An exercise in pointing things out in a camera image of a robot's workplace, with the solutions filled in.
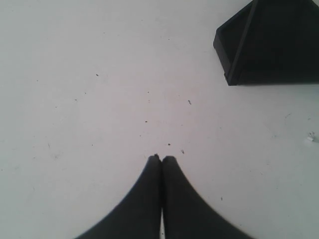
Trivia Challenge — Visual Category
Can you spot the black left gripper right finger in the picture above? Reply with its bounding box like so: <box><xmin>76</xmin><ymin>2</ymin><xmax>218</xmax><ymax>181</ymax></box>
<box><xmin>162</xmin><ymin>156</ymin><xmax>251</xmax><ymax>239</ymax></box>

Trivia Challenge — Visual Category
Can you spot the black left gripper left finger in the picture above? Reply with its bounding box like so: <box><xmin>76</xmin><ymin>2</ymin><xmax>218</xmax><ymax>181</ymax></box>
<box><xmin>78</xmin><ymin>154</ymin><xmax>162</xmax><ymax>239</ymax></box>

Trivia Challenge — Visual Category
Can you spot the small white debris scrap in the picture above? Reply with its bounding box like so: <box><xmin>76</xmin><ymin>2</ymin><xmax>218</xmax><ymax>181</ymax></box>
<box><xmin>307</xmin><ymin>131</ymin><xmax>316</xmax><ymax>142</ymax></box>

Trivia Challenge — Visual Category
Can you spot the black metal shelf rack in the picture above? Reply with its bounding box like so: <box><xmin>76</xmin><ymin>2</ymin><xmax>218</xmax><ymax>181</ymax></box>
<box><xmin>213</xmin><ymin>0</ymin><xmax>319</xmax><ymax>86</ymax></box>

